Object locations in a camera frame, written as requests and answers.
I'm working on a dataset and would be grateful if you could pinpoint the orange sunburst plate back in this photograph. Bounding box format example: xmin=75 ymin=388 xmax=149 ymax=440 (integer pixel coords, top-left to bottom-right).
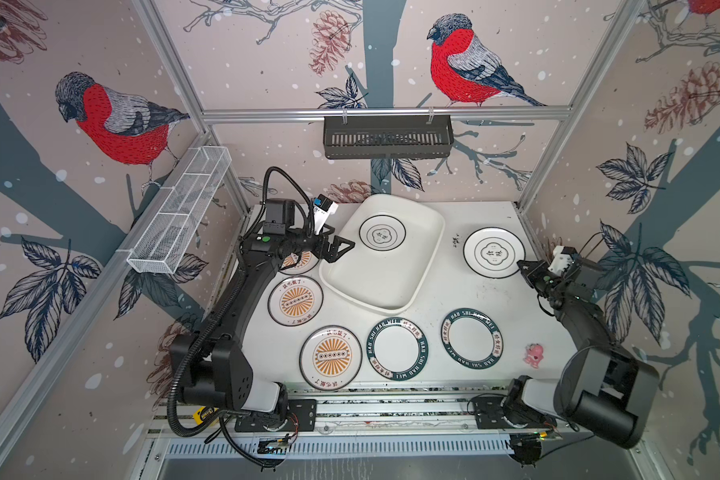
xmin=280 ymin=251 xmax=319 ymax=275

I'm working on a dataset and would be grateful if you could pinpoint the orange sunburst plate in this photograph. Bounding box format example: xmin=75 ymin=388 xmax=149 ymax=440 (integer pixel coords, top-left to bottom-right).
xmin=299 ymin=325 xmax=363 ymax=391
xmin=280 ymin=251 xmax=319 ymax=275
xmin=267 ymin=276 xmax=324 ymax=327

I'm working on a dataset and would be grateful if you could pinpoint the yellow tape measure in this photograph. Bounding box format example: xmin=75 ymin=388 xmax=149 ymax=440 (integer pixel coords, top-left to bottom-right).
xmin=193 ymin=406 xmax=218 ymax=425

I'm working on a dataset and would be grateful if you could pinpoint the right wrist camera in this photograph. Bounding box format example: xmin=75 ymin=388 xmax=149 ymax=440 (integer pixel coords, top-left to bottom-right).
xmin=548 ymin=245 xmax=581 ymax=277

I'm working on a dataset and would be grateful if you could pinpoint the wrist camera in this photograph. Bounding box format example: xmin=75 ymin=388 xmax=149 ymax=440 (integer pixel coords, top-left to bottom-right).
xmin=548 ymin=245 xmax=581 ymax=277
xmin=312 ymin=194 xmax=338 ymax=234

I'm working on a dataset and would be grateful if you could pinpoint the black hanging wire basket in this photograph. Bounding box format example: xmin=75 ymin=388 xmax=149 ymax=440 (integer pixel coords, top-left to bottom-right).
xmin=323 ymin=115 xmax=454 ymax=160

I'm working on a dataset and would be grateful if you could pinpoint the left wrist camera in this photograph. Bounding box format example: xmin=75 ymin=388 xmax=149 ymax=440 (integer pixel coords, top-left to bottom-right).
xmin=312 ymin=194 xmax=338 ymax=234

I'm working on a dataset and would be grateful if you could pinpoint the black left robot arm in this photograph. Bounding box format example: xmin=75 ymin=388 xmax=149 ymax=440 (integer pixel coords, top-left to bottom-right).
xmin=166 ymin=195 xmax=354 ymax=437

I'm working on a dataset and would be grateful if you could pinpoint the orange sunburst plate middle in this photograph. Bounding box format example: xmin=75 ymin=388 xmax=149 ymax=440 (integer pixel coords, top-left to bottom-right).
xmin=267 ymin=276 xmax=324 ymax=327

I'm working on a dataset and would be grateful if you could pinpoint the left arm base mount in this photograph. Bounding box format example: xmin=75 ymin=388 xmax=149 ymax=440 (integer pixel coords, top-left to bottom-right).
xmin=234 ymin=399 xmax=317 ymax=433

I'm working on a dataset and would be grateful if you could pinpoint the orange sunburst plate front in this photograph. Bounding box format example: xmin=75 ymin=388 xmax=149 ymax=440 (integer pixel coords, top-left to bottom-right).
xmin=299 ymin=325 xmax=363 ymax=391

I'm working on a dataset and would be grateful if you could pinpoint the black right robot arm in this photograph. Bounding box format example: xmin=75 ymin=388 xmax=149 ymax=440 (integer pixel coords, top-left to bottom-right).
xmin=502 ymin=247 xmax=659 ymax=449

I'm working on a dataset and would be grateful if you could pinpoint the pink bear toy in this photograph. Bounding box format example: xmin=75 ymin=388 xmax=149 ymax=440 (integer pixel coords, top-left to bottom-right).
xmin=524 ymin=343 xmax=544 ymax=369

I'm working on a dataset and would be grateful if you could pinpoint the black corrugated cable hose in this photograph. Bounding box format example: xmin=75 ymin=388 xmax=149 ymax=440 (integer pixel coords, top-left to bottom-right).
xmin=166 ymin=281 xmax=247 ymax=438

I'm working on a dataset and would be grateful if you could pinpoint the aluminium frame crossbar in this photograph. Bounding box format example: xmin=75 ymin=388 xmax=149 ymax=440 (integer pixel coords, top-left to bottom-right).
xmin=201 ymin=106 xmax=573 ymax=125

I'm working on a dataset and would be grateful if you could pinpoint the white plastic bin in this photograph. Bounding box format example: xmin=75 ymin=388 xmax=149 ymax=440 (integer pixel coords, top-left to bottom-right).
xmin=319 ymin=194 xmax=445 ymax=316

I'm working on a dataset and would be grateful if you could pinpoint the white flower plate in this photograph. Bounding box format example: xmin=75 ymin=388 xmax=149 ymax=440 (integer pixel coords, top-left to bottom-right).
xmin=359 ymin=215 xmax=407 ymax=252
xmin=463 ymin=227 xmax=526 ymax=279

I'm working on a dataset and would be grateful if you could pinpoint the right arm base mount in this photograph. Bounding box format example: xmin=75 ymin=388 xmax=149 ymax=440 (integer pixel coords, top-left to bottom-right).
xmin=467 ymin=394 xmax=557 ymax=430

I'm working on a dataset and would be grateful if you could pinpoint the white mesh wall shelf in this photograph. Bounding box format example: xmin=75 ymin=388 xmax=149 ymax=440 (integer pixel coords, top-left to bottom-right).
xmin=127 ymin=146 xmax=231 ymax=275

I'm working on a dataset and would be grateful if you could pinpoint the green rim plate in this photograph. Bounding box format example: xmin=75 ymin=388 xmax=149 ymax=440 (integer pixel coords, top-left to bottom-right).
xmin=440 ymin=308 xmax=504 ymax=370
xmin=366 ymin=317 xmax=429 ymax=382

